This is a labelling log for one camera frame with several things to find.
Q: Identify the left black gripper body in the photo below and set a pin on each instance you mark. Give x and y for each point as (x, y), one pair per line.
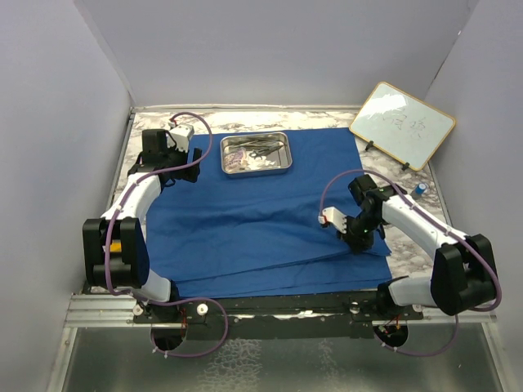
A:
(175, 157)

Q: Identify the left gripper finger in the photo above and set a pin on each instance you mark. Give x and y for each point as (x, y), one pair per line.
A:
(197, 156)
(190, 174)

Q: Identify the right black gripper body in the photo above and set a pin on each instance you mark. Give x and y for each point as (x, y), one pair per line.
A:
(361, 226)

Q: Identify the blue surgical drape cloth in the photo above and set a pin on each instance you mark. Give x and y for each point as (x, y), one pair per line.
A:
(232, 236)

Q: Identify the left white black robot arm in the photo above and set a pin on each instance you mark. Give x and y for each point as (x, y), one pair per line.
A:
(129, 271)

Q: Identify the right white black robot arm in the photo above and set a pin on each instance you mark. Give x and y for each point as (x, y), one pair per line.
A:
(463, 275)

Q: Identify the purple patterned packet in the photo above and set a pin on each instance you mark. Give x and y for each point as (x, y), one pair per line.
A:
(234, 160)

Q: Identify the stainless steel instrument tray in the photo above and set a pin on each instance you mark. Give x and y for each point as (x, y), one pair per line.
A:
(283, 157)

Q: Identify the white gauze pieces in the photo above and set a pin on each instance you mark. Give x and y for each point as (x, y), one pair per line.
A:
(258, 164)

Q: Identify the small blue cap bottle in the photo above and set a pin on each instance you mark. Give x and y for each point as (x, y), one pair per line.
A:
(418, 191)

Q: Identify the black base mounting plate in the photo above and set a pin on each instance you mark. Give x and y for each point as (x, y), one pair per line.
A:
(338, 314)

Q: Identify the yellow grey block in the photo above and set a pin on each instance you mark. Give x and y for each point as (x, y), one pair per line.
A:
(115, 247)

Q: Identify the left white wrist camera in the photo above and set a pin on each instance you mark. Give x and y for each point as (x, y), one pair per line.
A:
(179, 137)

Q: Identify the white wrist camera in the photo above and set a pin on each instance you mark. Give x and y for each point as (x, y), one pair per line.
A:
(179, 137)
(334, 217)

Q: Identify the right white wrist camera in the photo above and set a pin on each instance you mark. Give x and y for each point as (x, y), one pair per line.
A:
(334, 217)

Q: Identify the small whiteboard with wooden frame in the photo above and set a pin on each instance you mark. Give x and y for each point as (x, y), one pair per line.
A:
(401, 126)

